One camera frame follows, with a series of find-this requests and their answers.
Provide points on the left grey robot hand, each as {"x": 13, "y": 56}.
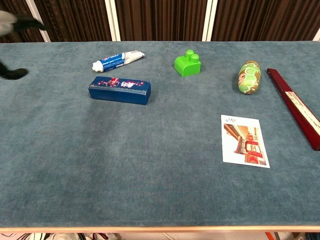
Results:
{"x": 5, "y": 22}

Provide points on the blue glasses case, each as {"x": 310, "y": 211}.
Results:
{"x": 120, "y": 93}

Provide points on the green labelled can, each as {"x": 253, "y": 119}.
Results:
{"x": 248, "y": 77}

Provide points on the blue white toothpaste tube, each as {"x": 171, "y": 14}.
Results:
{"x": 112, "y": 61}

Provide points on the dark brown pleated curtain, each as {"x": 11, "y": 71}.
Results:
{"x": 160, "y": 20}

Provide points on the green toy building brick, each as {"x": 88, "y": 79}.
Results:
{"x": 186, "y": 66}

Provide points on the blue velvet table cloth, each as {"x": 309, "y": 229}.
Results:
{"x": 160, "y": 187}

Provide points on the postcard with red building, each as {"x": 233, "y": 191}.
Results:
{"x": 245, "y": 142}

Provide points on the long dark red box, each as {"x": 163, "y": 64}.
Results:
{"x": 280, "y": 82}

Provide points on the white partition post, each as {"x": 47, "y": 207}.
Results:
{"x": 112, "y": 20}
{"x": 209, "y": 20}
{"x": 41, "y": 35}
{"x": 317, "y": 37}

